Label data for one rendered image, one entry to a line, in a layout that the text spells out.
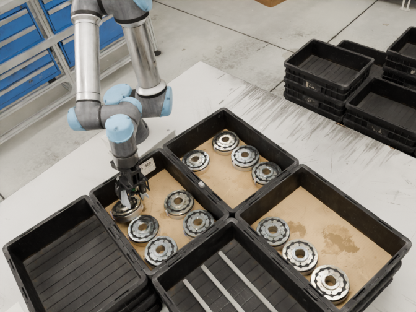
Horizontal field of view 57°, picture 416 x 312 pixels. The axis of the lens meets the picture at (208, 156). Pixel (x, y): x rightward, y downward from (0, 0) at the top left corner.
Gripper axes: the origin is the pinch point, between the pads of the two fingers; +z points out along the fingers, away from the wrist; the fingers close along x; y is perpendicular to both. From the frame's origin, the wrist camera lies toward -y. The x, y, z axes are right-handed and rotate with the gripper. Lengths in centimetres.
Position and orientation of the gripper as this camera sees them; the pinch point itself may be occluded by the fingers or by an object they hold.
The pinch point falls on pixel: (133, 200)
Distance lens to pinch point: 135.6
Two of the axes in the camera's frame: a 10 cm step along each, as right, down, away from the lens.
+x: 7.9, -4.3, 4.4
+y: 6.1, 5.3, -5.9
